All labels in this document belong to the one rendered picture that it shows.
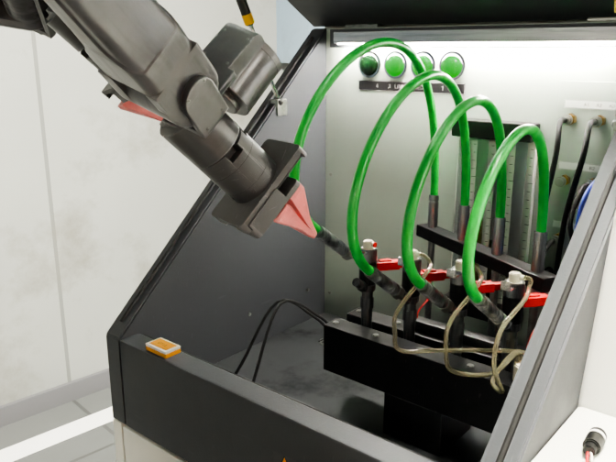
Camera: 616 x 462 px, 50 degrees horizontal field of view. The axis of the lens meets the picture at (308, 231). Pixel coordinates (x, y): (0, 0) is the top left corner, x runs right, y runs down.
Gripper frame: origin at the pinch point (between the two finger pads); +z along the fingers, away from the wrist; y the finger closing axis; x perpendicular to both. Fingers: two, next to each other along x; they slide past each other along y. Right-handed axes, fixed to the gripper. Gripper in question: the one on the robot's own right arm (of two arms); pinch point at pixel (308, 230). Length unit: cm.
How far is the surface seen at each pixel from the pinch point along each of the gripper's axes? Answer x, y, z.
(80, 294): 205, -36, 74
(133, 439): 41, -37, 25
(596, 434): -22.2, 0.3, 32.0
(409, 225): -0.4, 9.1, 11.6
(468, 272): -7.9, 7.6, 16.5
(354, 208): 7.1, 8.0, 9.0
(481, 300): -7.3, 6.8, 21.9
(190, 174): 214, 33, 84
